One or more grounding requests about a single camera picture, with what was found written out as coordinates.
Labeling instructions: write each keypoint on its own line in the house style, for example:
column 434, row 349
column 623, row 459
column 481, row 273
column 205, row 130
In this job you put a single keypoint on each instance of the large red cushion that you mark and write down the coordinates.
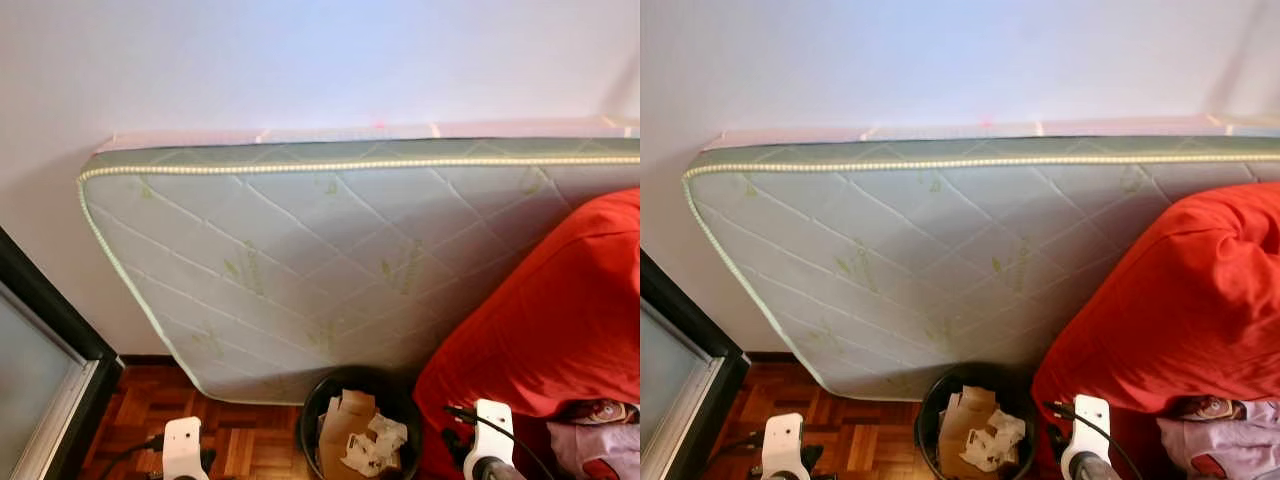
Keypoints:
column 540, row 320
column 1170, row 310

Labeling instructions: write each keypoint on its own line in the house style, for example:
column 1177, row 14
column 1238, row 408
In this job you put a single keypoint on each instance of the pink cartoon animal blanket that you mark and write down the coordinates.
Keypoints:
column 600, row 452
column 1225, row 445

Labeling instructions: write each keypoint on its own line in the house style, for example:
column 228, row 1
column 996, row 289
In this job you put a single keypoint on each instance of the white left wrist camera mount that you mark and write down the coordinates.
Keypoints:
column 182, row 445
column 783, row 442

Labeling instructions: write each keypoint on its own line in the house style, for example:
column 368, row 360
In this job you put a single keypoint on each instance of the black round waste bin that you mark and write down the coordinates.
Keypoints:
column 1035, row 420
column 410, row 420

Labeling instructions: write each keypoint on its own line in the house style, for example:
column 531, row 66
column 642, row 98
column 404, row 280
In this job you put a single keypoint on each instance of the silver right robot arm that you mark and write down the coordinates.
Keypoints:
column 1095, row 470
column 495, row 472

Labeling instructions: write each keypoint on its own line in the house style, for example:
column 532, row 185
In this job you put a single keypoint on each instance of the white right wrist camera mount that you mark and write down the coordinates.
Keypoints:
column 494, row 430
column 1091, row 425

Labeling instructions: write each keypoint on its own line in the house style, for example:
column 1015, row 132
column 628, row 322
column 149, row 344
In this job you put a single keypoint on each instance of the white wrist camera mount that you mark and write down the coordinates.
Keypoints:
column 494, row 430
column 182, row 445
column 783, row 442
column 1091, row 425

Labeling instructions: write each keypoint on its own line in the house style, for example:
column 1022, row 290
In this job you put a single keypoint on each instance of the black framed glass door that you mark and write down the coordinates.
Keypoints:
column 680, row 380
column 40, row 370

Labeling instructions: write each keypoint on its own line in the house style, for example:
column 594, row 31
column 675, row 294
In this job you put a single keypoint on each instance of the brown cardboard scraps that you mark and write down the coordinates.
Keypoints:
column 960, row 410
column 340, row 425

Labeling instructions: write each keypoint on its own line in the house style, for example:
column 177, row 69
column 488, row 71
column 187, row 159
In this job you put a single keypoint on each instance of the white tissue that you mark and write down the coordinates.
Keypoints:
column 992, row 442
column 375, row 445

